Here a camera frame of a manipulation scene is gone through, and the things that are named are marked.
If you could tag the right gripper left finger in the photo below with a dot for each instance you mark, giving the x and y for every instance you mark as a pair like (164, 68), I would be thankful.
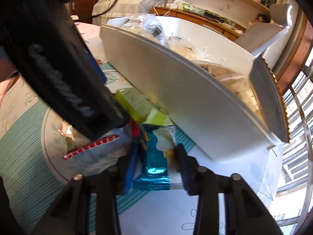
(114, 181)

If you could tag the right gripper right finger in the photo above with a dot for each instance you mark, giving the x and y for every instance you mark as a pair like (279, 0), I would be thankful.
(202, 182)

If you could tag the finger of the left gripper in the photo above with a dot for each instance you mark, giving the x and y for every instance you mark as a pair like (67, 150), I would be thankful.
(93, 71)

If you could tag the red snack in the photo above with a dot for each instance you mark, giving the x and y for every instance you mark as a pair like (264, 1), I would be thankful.
(135, 132)

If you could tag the blue popcorn snack pack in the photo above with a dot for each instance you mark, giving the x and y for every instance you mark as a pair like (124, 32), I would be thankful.
(159, 170)

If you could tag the green candy pack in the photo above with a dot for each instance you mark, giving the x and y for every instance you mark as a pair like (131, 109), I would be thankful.
(141, 109)

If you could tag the grey printed snack bag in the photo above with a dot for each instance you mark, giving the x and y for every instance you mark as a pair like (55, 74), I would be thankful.
(146, 25)

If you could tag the white plastic storage bin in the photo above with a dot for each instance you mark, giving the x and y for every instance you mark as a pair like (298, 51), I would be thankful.
(207, 111)

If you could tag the small pale cracker bag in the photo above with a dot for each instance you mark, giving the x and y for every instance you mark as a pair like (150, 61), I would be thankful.
(187, 49)

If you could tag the orange puff snack bag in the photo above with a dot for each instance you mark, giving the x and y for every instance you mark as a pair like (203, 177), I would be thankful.
(235, 82)

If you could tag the pink bed blanket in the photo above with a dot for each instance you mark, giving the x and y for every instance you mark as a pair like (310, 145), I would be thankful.
(91, 36)

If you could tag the lace covered cabinet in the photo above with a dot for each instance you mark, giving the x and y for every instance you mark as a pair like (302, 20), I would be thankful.
(122, 8)

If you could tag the metal window grille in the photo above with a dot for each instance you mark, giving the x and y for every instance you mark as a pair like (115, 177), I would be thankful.
(293, 201)

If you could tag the wooden desk with drawers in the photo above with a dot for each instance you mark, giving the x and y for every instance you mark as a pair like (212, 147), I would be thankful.
(197, 19)

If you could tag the grey office chair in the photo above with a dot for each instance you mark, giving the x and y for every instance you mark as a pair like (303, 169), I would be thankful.
(271, 34)

